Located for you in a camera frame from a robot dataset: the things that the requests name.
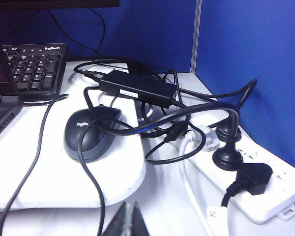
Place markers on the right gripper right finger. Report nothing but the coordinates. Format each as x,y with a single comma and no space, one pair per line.
138,225

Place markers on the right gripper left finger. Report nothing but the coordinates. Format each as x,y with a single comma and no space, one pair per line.
119,225

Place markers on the black Hasee laptop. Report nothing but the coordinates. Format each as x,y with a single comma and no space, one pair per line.
2,115

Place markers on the white desk riser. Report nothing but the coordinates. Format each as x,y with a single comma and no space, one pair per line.
51,177

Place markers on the black grey Logitech mouse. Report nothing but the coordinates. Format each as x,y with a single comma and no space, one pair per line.
93,140

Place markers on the round black plug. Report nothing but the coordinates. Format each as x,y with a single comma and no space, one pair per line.
227,158
228,134

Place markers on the white power strip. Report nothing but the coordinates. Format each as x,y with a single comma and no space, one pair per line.
260,196

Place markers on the black power adapter brick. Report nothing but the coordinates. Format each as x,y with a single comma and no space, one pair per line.
142,88

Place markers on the black Logitech keyboard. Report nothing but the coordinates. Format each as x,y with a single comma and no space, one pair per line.
39,71

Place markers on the blue partition panel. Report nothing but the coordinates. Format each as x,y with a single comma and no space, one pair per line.
255,49
150,32

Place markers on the black Asus monitor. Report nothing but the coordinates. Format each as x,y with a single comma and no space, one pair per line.
51,3

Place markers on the grey partition post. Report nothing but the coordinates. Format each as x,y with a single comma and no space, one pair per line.
196,37

